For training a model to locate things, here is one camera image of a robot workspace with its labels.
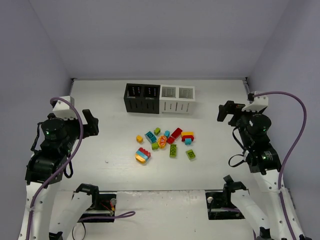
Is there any small teal lego cube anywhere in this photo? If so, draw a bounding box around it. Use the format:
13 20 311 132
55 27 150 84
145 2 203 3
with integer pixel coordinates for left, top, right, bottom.
164 130 170 138

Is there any red blue orange lego stack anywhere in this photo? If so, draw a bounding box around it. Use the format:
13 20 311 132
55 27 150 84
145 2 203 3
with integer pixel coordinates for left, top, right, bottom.
135 147 151 164

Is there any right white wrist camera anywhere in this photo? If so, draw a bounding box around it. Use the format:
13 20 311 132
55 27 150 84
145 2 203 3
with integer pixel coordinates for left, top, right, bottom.
242 91 269 113

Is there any small red lego brick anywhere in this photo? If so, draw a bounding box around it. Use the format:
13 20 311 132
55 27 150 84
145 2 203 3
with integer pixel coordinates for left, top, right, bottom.
166 136 175 145

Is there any black double bin container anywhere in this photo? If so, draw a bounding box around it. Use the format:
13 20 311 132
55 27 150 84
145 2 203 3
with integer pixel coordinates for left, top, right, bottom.
123 83 161 114

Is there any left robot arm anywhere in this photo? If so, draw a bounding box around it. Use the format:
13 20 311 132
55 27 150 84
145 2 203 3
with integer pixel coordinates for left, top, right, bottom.
18 109 99 240

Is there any green long lego brick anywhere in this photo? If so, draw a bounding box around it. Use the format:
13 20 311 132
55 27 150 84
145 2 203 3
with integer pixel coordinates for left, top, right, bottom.
169 144 177 158

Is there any small orange lego cube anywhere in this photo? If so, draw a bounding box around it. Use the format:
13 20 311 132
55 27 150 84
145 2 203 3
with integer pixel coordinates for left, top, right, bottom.
136 135 144 143

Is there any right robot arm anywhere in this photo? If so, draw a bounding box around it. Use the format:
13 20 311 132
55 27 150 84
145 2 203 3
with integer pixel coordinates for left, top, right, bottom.
217 100 308 240

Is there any cyan small lego brick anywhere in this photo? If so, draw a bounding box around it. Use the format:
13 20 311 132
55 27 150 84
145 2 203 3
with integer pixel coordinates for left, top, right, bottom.
184 138 193 146

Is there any yellow red arch lego stack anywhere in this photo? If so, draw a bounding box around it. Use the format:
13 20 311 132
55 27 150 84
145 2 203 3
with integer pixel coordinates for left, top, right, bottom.
180 131 195 142

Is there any small green lego cube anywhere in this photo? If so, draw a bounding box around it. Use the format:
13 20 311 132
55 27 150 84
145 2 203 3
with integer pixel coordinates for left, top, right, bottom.
153 127 161 136

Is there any lime small lego brick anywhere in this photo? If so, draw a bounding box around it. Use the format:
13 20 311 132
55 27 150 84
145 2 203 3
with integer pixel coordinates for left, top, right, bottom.
151 142 159 150

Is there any orange flower lego piece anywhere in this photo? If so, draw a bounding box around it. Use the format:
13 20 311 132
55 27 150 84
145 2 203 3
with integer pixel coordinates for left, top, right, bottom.
157 135 167 149

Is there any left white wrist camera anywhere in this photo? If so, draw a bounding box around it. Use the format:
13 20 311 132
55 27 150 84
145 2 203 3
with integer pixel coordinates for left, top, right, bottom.
52 100 77 121

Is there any large red lego brick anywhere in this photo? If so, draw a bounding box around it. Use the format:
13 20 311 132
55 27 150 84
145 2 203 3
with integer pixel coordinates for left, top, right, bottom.
171 127 183 139

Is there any white double bin container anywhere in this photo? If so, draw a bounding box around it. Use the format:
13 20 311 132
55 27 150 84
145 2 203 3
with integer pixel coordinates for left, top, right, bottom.
159 84 196 115

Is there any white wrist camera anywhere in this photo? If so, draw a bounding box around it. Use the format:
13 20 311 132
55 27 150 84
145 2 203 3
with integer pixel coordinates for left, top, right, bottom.
242 91 269 113
52 100 77 121

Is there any teal lego brick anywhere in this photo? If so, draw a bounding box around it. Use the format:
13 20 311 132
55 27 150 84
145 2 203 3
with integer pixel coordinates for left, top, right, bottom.
145 131 157 144

